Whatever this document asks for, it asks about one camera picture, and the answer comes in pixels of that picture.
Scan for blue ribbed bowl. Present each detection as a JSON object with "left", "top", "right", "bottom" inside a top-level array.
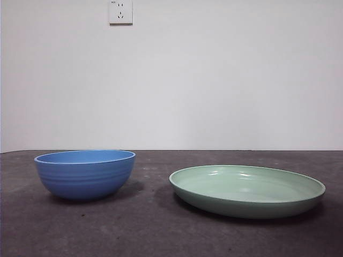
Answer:
[{"left": 34, "top": 149, "right": 137, "bottom": 202}]

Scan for green round plate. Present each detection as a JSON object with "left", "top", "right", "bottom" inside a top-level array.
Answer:
[{"left": 168, "top": 164, "right": 326, "bottom": 220}]

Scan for white wall socket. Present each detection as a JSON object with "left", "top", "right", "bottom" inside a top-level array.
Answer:
[{"left": 108, "top": 0, "right": 133, "bottom": 27}]

